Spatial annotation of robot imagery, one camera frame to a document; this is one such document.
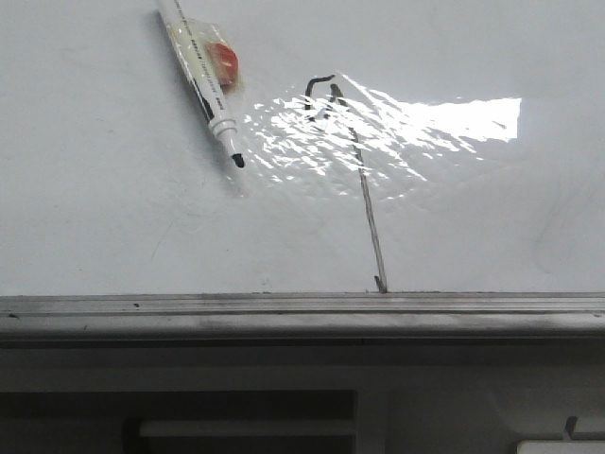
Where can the aluminium whiteboard tray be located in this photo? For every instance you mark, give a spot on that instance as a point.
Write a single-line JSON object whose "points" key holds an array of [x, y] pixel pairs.
{"points": [[302, 316]]}

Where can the red magnet taped to marker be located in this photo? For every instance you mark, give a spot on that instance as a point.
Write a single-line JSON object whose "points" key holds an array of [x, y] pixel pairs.
{"points": [[225, 62]]}

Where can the white whiteboard marker pen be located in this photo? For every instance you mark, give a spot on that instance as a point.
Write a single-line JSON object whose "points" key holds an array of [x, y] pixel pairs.
{"points": [[192, 47]]}

